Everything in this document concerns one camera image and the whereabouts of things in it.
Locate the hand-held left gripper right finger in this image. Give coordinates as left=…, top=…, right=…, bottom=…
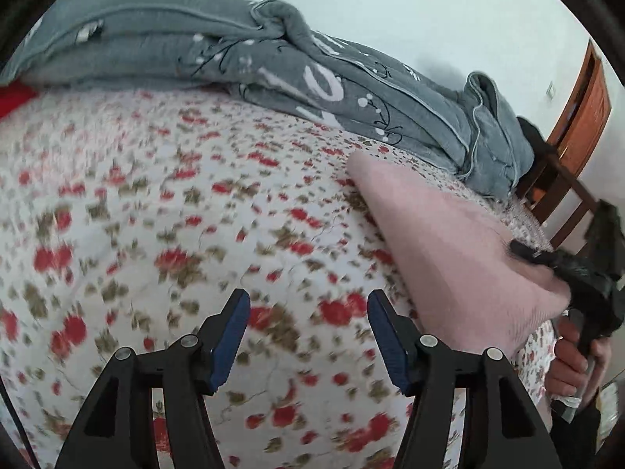
left=366, top=289, right=563, bottom=469

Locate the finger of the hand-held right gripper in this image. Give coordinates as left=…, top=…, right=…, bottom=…
left=509, top=239, right=567, bottom=277

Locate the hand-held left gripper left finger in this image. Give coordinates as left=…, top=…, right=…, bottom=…
left=55, top=288, right=251, bottom=469

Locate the pink knitted sweater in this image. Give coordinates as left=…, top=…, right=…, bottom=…
left=346, top=150, right=572, bottom=362

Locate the person's right hand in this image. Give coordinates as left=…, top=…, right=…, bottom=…
left=544, top=315, right=613, bottom=404

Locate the wooden chair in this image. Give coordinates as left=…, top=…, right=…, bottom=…
left=518, top=144, right=604, bottom=255

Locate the wooden door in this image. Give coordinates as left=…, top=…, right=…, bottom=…
left=544, top=41, right=612, bottom=179

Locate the floral bed sheet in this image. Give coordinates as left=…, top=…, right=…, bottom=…
left=0, top=85, right=572, bottom=469

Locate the grey printed quilt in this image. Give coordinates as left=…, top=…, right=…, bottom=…
left=73, top=0, right=535, bottom=201

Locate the red pillow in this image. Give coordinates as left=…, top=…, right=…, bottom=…
left=0, top=83, right=40, bottom=120

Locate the grey cartoon print pillow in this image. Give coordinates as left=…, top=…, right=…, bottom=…
left=0, top=0, right=274, bottom=86

